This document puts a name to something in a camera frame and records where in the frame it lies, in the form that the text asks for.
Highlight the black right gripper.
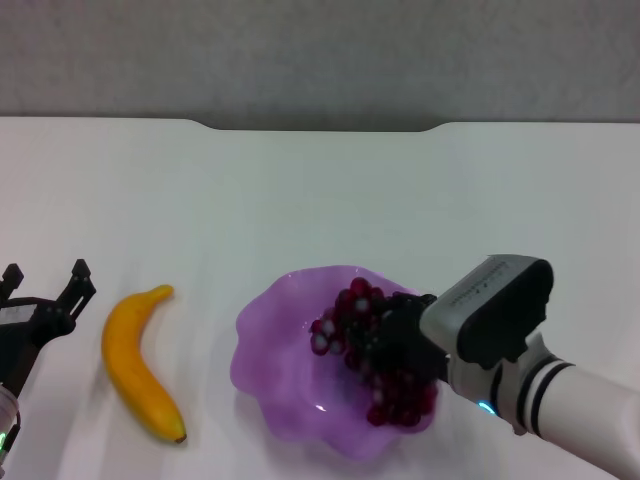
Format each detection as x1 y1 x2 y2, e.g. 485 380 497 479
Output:
381 293 452 389

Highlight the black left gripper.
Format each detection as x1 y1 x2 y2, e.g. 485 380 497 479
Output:
0 258 98 400

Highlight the dark red grape bunch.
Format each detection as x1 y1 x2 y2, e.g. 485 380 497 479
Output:
308 277 440 428

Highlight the yellow banana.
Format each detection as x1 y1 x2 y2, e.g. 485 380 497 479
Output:
101 284 189 445

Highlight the purple wavy plastic bowl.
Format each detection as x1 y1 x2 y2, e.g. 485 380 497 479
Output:
228 264 441 460

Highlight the grey black wrist camera box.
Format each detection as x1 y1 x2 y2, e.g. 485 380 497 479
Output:
418 253 556 372

